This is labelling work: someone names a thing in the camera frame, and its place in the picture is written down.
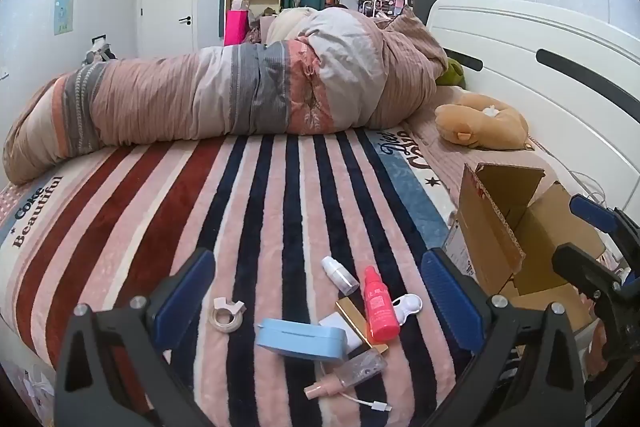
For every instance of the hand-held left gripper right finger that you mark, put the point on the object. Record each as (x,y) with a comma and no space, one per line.
(450,299)

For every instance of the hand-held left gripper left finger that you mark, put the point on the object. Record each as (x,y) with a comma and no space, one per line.
(182,294)

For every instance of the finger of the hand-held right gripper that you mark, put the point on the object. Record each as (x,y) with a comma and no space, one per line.
(592,211)
(575,262)

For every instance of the white plastic clip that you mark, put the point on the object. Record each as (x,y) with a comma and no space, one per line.
(409,306)

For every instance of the cardboard box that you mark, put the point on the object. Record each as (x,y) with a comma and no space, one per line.
(500,222)

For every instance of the person's right hand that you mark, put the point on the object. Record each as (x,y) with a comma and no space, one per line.
(596,352)

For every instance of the pink bottle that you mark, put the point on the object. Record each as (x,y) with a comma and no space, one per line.
(380,312)

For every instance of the gold box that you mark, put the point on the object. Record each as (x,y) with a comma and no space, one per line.
(356,313)

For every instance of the small white bottle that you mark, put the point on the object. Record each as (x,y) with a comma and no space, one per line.
(340,274)

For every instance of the clear spray bottle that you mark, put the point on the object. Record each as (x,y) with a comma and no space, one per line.
(355,369)

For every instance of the striped plush blanket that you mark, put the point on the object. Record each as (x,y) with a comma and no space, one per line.
(280,217)

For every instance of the light blue case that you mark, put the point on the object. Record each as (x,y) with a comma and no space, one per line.
(300,339)

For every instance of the tan plush toy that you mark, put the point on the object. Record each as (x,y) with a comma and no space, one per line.
(480,122)

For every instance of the pink ribbed pillow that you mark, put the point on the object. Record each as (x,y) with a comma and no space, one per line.
(450,152)

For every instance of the white headboard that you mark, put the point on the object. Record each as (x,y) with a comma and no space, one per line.
(525,57)

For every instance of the green plush toy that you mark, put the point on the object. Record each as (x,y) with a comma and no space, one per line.
(452,74)

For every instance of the pink grey striped duvet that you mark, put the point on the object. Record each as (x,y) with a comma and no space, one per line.
(225,92)

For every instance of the pink bag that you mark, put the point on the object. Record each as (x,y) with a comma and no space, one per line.
(236,28)

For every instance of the cream pillow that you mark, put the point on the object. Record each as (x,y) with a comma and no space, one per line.
(287,24)

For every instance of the white door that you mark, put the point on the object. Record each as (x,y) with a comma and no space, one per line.
(167,2)

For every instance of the wall poster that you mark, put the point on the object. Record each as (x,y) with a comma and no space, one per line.
(63,14)

